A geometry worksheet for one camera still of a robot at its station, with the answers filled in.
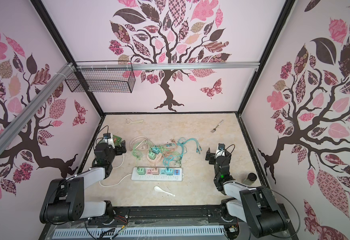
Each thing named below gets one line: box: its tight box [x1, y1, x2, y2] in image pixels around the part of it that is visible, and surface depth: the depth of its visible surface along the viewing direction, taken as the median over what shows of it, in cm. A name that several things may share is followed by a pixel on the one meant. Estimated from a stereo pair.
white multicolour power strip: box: [131, 167, 183, 181], surface depth 86 cm
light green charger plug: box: [137, 167, 146, 175], surface depth 85 cm
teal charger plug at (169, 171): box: [165, 168, 174, 176], surface depth 83 cm
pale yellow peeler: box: [125, 118, 144, 125], surface depth 117 cm
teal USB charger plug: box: [152, 147, 160, 154], surface depth 92 cm
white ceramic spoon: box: [154, 186, 176, 197], surface depth 84 cm
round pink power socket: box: [146, 151, 163, 164], surface depth 94 cm
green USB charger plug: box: [148, 151, 156, 160], surface depth 91 cm
